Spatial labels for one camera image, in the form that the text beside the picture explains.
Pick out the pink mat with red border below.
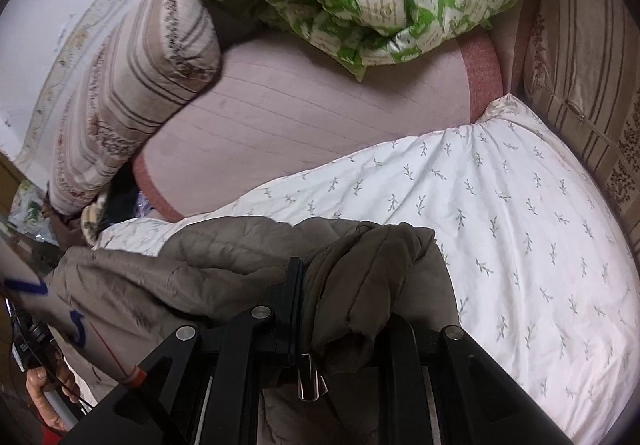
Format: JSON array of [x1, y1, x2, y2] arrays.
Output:
[[132, 28, 503, 221]]

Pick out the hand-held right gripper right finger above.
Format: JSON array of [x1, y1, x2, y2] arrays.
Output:
[[377, 315, 573, 445]]

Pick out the floral plastic sheet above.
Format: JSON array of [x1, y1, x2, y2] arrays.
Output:
[[10, 180, 56, 246]]

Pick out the olive hooded quilted jacket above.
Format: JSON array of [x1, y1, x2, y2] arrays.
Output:
[[50, 215, 458, 445]]

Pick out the white leaf-print quilt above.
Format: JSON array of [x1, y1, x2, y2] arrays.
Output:
[[92, 92, 640, 445]]

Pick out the cream floral cloth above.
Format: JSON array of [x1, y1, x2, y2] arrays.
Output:
[[80, 195, 113, 246]]

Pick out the dark clothes pile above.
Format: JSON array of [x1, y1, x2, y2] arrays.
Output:
[[107, 170, 151, 221]]

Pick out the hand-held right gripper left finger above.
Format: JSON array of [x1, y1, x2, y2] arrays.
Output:
[[80, 256, 308, 445]]

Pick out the person's left hand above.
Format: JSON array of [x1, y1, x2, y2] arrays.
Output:
[[25, 357, 77, 432]]

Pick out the tan striped floral cushion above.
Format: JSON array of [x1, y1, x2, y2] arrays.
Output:
[[522, 0, 640, 256]]

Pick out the cream striped floral pillow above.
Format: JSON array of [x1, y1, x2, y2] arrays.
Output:
[[47, 0, 223, 216]]

